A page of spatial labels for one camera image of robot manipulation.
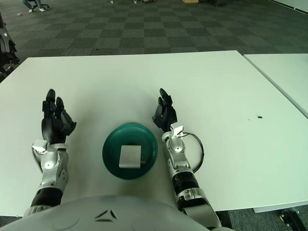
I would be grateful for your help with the black swivel chair base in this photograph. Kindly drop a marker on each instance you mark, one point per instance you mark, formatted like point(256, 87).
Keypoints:
point(45, 4)

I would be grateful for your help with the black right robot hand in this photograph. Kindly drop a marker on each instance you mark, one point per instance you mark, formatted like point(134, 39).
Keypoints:
point(167, 115)

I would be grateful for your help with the chair base with casters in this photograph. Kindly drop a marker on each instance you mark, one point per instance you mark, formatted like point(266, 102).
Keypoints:
point(111, 1)

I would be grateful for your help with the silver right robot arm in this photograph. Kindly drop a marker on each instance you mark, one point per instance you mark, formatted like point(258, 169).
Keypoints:
point(178, 158)

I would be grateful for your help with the grey robot torso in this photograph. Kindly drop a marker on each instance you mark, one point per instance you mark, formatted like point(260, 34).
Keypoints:
point(108, 216)

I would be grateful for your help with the white rectangular table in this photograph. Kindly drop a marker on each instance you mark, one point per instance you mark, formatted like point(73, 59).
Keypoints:
point(286, 72)

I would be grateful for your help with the black table foot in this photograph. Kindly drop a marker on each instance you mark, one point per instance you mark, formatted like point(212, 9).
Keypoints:
point(290, 217)

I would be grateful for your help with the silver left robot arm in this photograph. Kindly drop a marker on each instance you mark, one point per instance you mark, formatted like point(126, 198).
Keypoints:
point(51, 168)

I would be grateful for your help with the green round plate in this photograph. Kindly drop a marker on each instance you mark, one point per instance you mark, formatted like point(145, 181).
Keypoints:
point(111, 149)

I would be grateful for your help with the white charger block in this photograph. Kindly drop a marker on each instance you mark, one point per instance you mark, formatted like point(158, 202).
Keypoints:
point(130, 156)

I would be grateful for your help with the brown cardboard box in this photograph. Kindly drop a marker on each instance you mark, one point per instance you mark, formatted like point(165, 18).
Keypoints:
point(190, 1)

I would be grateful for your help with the seated person in jeans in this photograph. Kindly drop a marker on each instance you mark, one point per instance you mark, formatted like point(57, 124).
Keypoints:
point(26, 3)

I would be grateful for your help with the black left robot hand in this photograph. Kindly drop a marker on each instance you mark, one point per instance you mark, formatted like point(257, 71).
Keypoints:
point(51, 127)

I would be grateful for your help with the black office chair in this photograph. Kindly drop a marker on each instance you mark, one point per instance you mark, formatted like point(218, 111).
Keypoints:
point(7, 60)

